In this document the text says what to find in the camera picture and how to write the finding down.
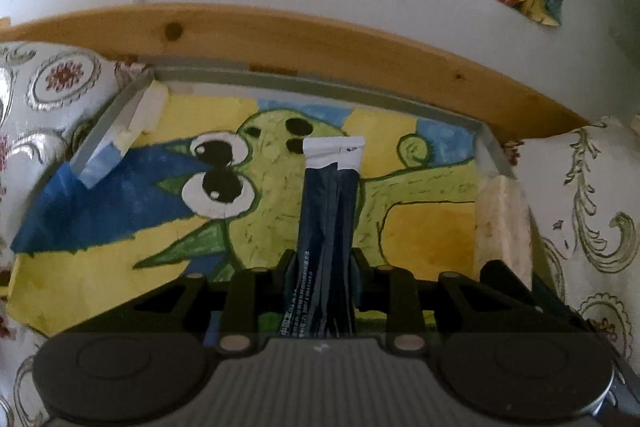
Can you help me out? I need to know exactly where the grey tray with painting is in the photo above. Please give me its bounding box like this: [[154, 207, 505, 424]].
[[1, 46, 480, 336]]

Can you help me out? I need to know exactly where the wooden bed frame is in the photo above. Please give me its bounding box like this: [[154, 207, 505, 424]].
[[1, 3, 588, 142]]

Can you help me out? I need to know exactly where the floral white bed sheet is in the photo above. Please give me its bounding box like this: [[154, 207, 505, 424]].
[[1, 41, 639, 426]]

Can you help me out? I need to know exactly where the dark blue sachet packet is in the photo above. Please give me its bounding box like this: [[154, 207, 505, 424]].
[[280, 136, 364, 338]]

